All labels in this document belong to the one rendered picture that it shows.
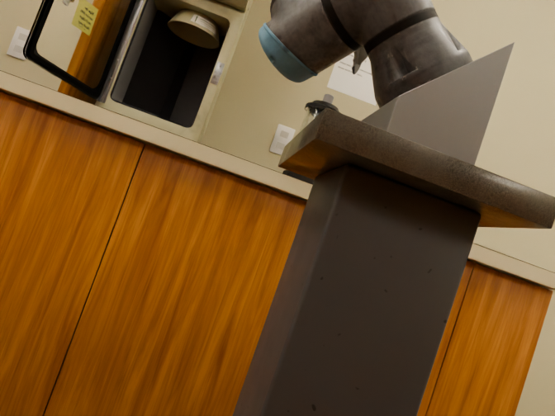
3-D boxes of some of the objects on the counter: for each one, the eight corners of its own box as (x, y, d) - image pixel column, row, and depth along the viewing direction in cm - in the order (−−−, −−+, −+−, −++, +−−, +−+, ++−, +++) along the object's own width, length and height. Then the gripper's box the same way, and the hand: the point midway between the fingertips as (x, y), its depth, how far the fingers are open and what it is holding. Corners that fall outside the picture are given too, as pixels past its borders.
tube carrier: (307, 188, 150) (331, 120, 151) (324, 189, 140) (349, 115, 141) (275, 175, 146) (300, 105, 147) (289, 175, 136) (315, 99, 137)
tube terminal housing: (107, 132, 178) (185, -70, 183) (197, 164, 181) (271, -36, 186) (89, 117, 153) (178, -117, 158) (193, 154, 156) (278, -76, 161)
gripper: (355, -22, 138) (329, 51, 136) (397, 3, 143) (373, 73, 141) (340, -11, 146) (315, 58, 144) (381, 12, 151) (358, 79, 149)
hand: (341, 64), depth 145 cm, fingers open, 8 cm apart
